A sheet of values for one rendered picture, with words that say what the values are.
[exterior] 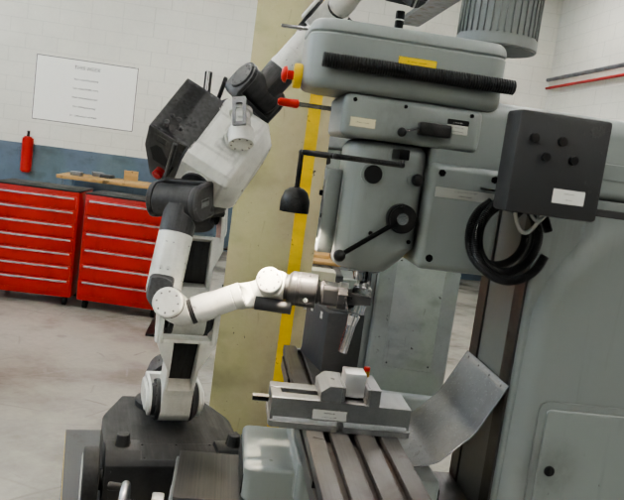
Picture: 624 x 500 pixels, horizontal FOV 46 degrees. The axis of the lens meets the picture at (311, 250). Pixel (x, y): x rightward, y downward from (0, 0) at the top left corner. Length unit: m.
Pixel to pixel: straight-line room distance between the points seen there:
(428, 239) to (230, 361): 2.08
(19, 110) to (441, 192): 9.77
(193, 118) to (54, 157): 9.08
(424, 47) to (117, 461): 1.49
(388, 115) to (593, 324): 0.70
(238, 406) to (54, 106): 7.91
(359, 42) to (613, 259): 0.79
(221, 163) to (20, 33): 9.40
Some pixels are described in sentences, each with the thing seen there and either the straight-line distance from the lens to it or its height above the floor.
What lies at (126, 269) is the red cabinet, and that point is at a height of 0.40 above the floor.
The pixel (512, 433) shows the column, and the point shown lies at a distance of 1.91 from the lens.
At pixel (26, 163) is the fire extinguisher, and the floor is 0.93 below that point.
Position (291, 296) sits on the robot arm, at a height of 1.22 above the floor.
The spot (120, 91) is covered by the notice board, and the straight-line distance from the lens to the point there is 10.96.
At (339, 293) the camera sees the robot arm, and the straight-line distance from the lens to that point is 1.83.
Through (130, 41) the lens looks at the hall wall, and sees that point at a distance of 11.01.
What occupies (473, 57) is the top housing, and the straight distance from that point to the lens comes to 1.79.
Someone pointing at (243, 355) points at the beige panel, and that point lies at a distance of 3.69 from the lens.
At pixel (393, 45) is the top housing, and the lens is 1.74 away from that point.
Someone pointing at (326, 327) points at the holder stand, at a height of 1.07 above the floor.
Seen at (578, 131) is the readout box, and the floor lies 1.70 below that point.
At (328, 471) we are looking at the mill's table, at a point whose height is 0.93.
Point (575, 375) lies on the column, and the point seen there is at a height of 1.14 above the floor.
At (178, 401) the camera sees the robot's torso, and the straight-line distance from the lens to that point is 2.56.
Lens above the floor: 1.58
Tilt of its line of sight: 7 degrees down
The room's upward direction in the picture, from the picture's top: 8 degrees clockwise
